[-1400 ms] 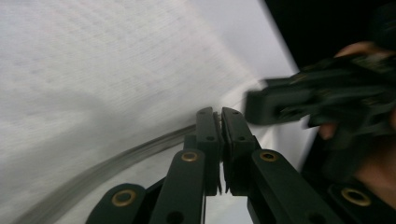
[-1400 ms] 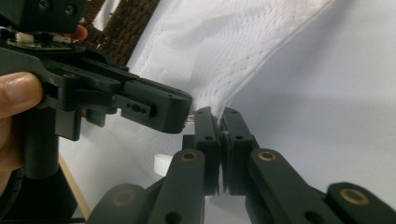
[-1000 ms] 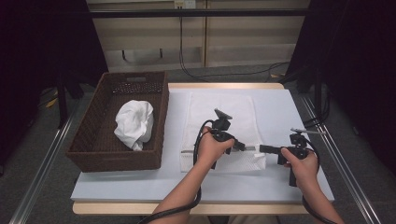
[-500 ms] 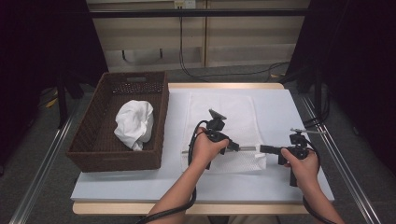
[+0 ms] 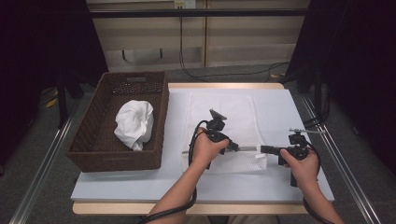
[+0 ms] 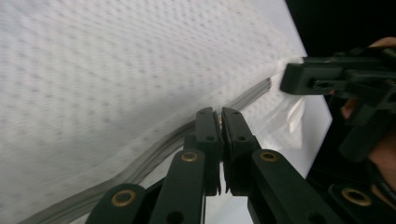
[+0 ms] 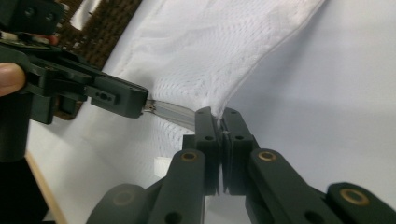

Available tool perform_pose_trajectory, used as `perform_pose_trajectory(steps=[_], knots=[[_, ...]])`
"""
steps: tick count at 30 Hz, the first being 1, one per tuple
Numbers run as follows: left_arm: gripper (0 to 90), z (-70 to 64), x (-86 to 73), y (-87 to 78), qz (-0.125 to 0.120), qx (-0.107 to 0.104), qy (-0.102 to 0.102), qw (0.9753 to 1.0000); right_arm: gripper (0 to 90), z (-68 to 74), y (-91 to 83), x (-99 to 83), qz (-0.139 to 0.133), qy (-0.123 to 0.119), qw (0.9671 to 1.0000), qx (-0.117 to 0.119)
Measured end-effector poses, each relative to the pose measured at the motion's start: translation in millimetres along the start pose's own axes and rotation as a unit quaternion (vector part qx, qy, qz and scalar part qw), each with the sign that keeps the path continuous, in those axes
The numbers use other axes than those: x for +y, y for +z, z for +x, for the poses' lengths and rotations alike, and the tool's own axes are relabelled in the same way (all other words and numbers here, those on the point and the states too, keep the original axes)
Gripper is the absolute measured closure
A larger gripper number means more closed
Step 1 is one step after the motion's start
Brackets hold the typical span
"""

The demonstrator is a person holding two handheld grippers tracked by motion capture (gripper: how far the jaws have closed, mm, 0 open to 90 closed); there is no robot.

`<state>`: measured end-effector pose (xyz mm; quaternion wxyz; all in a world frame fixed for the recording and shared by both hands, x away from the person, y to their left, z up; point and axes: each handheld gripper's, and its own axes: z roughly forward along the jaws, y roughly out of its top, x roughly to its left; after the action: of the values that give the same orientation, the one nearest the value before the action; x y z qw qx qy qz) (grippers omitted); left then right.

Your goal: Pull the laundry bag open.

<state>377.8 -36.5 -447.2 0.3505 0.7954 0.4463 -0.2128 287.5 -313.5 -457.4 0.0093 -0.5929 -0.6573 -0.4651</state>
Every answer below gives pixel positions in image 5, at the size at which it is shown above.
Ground black metal stand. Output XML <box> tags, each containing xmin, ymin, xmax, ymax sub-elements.
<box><xmin>55</xmin><ymin>71</ymin><xmax>85</xmax><ymax>130</ymax></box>
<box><xmin>312</xmin><ymin>62</ymin><xmax>324</xmax><ymax>118</ymax></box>

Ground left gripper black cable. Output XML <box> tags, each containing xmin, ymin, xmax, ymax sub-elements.
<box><xmin>134</xmin><ymin>119</ymin><xmax>209</xmax><ymax>224</ymax></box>

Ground dark curtain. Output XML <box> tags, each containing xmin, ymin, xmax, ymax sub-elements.
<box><xmin>0</xmin><ymin>0</ymin><xmax>109</xmax><ymax>167</ymax></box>
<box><xmin>285</xmin><ymin>0</ymin><xmax>396</xmax><ymax>175</ymax></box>

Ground thin black wall cable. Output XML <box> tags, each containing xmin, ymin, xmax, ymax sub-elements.
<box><xmin>177</xmin><ymin>15</ymin><xmax>290</xmax><ymax>83</ymax></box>

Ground wooden table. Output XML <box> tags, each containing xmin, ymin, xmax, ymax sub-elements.
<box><xmin>72</xmin><ymin>82</ymin><xmax>333</xmax><ymax>217</ymax></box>

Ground black floor cables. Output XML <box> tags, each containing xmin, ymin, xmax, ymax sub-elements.
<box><xmin>303</xmin><ymin>90</ymin><xmax>332</xmax><ymax>129</ymax></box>

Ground metal floor rail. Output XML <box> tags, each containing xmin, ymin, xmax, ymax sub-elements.
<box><xmin>8</xmin><ymin>102</ymin><xmax>78</xmax><ymax>224</ymax></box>
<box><xmin>300</xmin><ymin>92</ymin><xmax>382</xmax><ymax>224</ymax></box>

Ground white mesh laundry bag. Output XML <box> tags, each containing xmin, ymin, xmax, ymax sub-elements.
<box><xmin>181</xmin><ymin>91</ymin><xmax>269</xmax><ymax>175</ymax></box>

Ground black horizontal bar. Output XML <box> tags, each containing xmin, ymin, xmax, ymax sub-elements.
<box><xmin>88</xmin><ymin>8</ymin><xmax>311</xmax><ymax>18</ymax></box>

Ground person's left hand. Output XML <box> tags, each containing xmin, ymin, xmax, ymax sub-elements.
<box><xmin>190</xmin><ymin>126</ymin><xmax>230</xmax><ymax>171</ymax></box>

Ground person's right hand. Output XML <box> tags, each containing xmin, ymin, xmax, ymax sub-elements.
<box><xmin>279</xmin><ymin>148</ymin><xmax>320</xmax><ymax>194</ymax></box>

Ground brown woven basket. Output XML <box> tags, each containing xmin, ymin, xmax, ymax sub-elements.
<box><xmin>64</xmin><ymin>71</ymin><xmax>170</xmax><ymax>173</ymax></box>

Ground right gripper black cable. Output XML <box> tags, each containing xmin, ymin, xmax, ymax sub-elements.
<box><xmin>300</xmin><ymin>138</ymin><xmax>335</xmax><ymax>224</ymax></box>

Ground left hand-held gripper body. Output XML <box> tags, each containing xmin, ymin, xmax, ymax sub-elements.
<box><xmin>204</xmin><ymin>108</ymin><xmax>233</xmax><ymax>148</ymax></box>

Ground light blue table mat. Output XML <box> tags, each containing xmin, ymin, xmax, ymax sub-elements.
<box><xmin>70</xmin><ymin>88</ymin><xmax>335</xmax><ymax>204</ymax></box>

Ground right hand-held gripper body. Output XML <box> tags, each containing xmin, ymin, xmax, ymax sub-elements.
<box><xmin>277</xmin><ymin>127</ymin><xmax>327</xmax><ymax>166</ymax></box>

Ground white garment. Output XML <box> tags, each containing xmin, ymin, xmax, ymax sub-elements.
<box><xmin>113</xmin><ymin>99</ymin><xmax>155</xmax><ymax>152</ymax></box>

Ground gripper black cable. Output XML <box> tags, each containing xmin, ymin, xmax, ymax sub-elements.
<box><xmin>134</xmin><ymin>119</ymin><xmax>209</xmax><ymax>224</ymax></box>
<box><xmin>300</xmin><ymin>138</ymin><xmax>335</xmax><ymax>224</ymax></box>

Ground white wall socket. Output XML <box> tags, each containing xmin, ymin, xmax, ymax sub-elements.
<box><xmin>173</xmin><ymin>0</ymin><xmax>197</xmax><ymax>9</ymax></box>

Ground yellow floor tape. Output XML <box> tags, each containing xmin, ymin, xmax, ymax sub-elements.
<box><xmin>45</xmin><ymin>90</ymin><xmax>60</xmax><ymax>109</ymax></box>

